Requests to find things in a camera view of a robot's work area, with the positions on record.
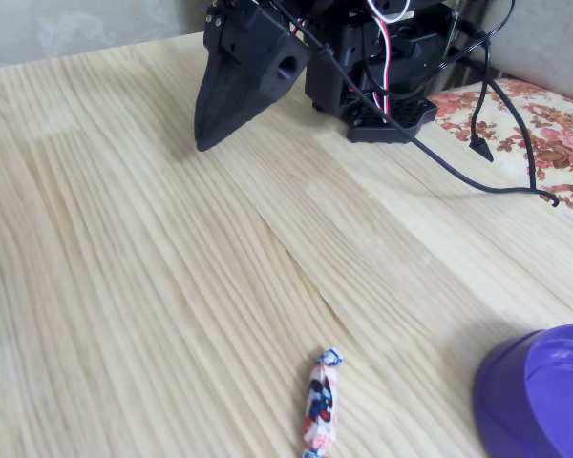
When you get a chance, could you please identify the wrapped candy white blue red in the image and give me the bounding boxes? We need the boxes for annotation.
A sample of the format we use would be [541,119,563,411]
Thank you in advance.
[300,347,345,458]

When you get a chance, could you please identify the purple plastic bowl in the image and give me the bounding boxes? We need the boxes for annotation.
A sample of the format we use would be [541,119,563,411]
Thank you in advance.
[474,323,573,458]

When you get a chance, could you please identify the grey sofa backrest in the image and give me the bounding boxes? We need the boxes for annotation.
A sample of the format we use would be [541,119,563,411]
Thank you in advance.
[477,0,573,107]

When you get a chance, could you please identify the floral patterned cloth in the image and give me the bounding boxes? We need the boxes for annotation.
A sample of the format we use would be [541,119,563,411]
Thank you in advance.
[427,77,573,211]

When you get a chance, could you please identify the red white black servo wires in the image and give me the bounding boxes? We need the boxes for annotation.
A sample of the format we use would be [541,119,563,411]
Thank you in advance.
[290,0,414,126]

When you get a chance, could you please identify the thin black camera cable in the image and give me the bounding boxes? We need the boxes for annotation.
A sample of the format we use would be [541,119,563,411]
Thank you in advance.
[270,0,561,209]

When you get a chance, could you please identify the black power cable with plug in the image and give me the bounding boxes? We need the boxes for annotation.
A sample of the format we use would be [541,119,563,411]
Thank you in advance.
[424,0,539,192]

